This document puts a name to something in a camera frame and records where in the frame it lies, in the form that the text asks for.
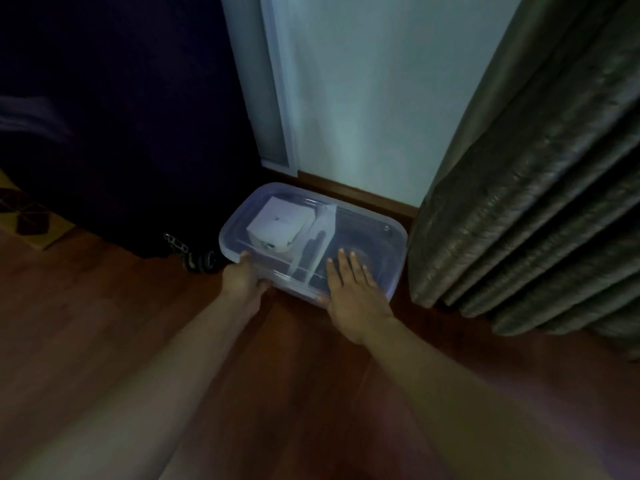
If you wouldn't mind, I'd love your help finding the person's right hand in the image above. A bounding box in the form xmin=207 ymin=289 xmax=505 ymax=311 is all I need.
xmin=318 ymin=248 xmax=396 ymax=346

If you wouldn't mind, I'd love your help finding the person's left hand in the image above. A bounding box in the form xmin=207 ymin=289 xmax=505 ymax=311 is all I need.
xmin=221 ymin=251 xmax=274 ymax=313

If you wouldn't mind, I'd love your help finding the clear plastic storage box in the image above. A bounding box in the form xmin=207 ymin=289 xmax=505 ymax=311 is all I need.
xmin=218 ymin=182 xmax=409 ymax=309

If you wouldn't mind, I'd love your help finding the person's left forearm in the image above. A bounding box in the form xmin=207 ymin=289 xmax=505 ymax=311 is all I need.
xmin=0 ymin=291 xmax=262 ymax=480

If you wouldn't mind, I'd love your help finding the person's right forearm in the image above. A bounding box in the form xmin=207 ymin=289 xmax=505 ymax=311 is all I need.
xmin=358 ymin=317 xmax=616 ymax=480

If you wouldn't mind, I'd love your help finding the white plastic pouch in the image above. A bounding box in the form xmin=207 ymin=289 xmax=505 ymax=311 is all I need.
xmin=294 ymin=203 xmax=338 ymax=283

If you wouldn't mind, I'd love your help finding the small white cardboard box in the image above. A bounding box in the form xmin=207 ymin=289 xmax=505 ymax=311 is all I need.
xmin=246 ymin=196 xmax=318 ymax=252

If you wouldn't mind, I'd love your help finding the brown wooden skirting board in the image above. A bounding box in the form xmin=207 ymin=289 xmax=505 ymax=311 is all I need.
xmin=260 ymin=167 xmax=420 ymax=220

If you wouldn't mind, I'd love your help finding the dark suitcase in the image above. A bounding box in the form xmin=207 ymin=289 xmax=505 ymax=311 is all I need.
xmin=0 ymin=0 xmax=267 ymax=273

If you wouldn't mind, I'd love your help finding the grey pleated curtain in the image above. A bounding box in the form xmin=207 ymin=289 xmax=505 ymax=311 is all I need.
xmin=407 ymin=0 xmax=640 ymax=358

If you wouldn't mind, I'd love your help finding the brown patterned cardboard box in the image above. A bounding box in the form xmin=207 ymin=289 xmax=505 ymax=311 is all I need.
xmin=0 ymin=169 xmax=76 ymax=251

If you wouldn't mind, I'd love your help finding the white door frame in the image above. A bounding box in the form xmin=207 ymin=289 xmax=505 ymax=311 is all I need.
xmin=220 ymin=0 xmax=301 ymax=177

